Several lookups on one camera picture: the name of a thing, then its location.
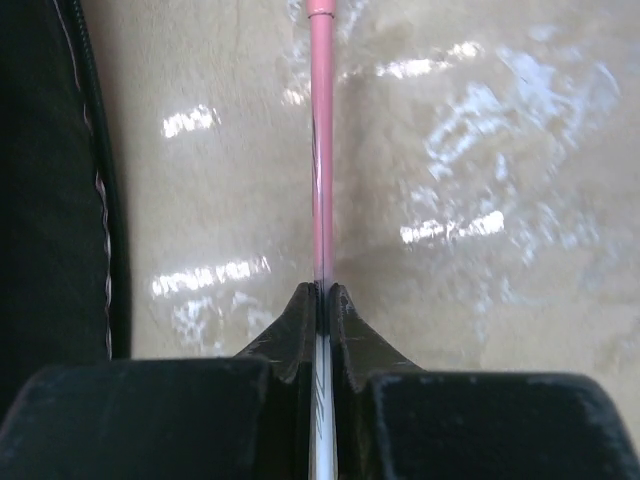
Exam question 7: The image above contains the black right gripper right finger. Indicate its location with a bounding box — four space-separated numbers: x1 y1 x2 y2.
328 284 639 479

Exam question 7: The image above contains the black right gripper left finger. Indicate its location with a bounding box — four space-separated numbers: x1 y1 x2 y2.
1 283 316 479

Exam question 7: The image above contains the pink SPORT racket bag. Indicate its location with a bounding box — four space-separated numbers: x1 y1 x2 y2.
1 1 131 410

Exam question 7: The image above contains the pink badminton racket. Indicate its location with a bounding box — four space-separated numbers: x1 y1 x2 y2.
306 1 338 479

